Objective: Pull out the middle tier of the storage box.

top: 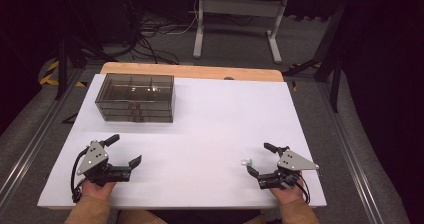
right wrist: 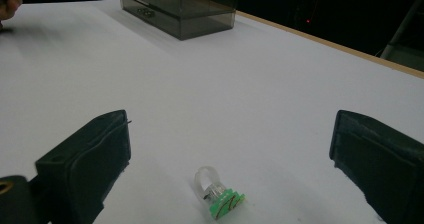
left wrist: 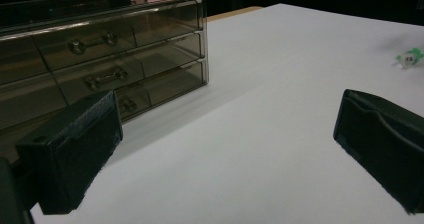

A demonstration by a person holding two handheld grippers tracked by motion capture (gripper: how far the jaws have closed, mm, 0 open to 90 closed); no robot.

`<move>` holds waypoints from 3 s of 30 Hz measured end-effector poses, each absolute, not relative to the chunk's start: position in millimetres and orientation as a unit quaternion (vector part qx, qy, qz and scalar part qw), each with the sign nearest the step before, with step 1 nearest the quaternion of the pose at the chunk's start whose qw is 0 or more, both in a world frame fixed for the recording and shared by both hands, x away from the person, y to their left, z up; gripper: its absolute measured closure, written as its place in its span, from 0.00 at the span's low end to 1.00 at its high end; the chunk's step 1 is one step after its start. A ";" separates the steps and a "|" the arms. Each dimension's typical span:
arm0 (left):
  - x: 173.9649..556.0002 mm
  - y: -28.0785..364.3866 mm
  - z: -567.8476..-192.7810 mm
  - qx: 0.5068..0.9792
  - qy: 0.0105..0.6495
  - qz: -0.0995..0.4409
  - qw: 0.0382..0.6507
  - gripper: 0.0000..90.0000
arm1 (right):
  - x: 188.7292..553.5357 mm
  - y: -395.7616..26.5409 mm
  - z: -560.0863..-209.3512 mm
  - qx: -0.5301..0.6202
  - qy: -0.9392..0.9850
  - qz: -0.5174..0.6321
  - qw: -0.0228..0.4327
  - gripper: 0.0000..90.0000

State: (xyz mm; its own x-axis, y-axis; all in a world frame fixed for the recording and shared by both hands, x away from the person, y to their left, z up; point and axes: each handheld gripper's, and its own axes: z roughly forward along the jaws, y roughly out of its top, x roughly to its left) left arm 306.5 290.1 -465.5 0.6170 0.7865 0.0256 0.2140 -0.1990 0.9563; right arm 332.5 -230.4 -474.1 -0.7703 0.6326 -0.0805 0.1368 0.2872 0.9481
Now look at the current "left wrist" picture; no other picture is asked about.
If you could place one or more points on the smoky clear drawer organizer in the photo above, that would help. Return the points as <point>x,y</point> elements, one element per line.
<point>100,7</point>

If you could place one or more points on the small green and white trinket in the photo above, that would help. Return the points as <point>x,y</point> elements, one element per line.
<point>409,60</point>

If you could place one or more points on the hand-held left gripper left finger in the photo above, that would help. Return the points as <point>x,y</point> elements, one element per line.
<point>73,157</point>

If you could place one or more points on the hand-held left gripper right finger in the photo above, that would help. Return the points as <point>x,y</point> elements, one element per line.
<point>383,144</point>

